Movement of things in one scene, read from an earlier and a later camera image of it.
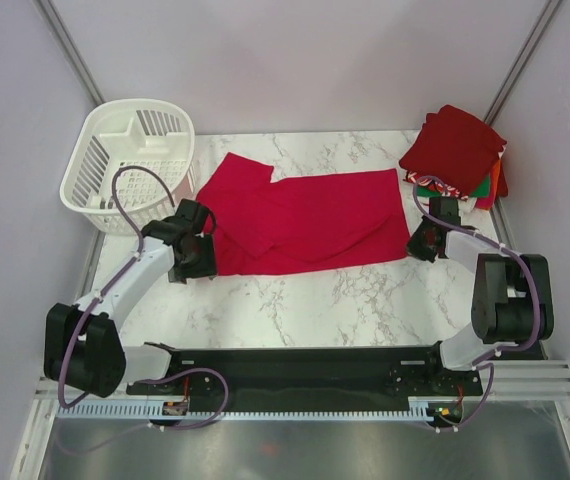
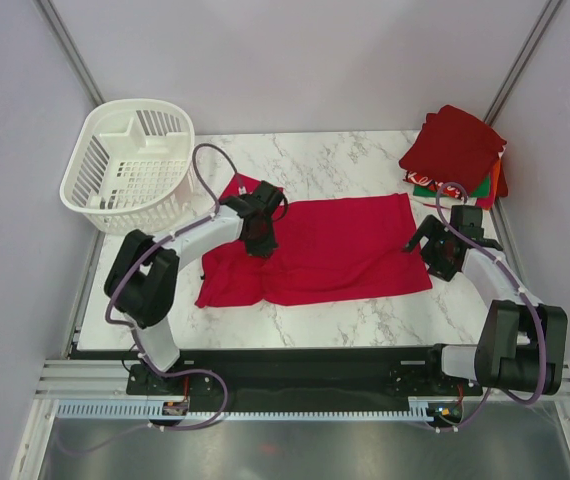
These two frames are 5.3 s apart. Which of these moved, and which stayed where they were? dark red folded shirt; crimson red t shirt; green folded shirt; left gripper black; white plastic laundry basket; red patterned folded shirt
Moved: left gripper black; crimson red t shirt
Stayed: dark red folded shirt; green folded shirt; white plastic laundry basket; red patterned folded shirt
